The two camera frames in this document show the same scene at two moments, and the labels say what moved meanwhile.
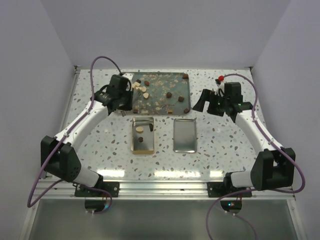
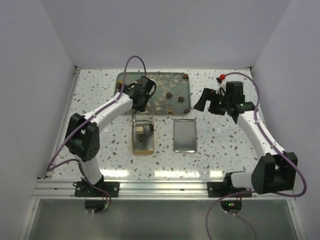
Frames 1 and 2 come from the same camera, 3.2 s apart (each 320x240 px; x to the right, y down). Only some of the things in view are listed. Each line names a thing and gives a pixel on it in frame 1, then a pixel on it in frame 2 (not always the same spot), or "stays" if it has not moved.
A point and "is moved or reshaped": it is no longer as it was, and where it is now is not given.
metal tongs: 123,113 is moved or reshaped
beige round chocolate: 139,129 stays
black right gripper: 208,95 stays
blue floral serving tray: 160,93 stays
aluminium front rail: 160,190 stays
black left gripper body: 126,102 → 142,107
